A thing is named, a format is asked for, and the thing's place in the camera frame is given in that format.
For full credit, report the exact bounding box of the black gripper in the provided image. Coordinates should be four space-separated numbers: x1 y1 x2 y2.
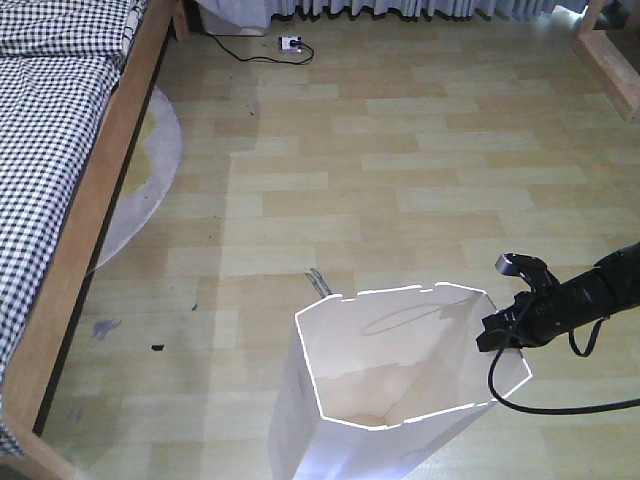
476 292 565 352

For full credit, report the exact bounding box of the white plastic trash bin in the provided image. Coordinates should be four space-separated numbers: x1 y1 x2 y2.
267 282 532 479

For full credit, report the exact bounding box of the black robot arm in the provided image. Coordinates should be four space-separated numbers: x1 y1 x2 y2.
476 244 639 352

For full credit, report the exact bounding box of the wooden furniture base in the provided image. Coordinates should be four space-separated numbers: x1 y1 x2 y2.
572 1 639 123

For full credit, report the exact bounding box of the floor power outlet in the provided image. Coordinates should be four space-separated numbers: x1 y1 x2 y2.
278 35 302 53

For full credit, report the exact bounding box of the round grey floor rug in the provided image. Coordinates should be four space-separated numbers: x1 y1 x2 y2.
95 87 183 268

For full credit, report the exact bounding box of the light grey curtain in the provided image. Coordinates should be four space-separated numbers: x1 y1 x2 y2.
198 0 588 36

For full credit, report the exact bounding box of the black white checkered bedding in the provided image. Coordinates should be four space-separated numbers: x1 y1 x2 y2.
0 0 149 459

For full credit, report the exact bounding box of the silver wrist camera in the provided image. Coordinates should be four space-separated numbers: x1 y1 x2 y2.
495 253 559 292

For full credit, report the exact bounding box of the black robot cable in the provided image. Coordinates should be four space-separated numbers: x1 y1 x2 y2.
487 314 640 415

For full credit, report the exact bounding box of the black power cord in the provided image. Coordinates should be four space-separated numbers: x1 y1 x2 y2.
202 30 316 67

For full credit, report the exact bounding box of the wooden bed frame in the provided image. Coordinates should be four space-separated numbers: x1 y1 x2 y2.
1 1 188 479

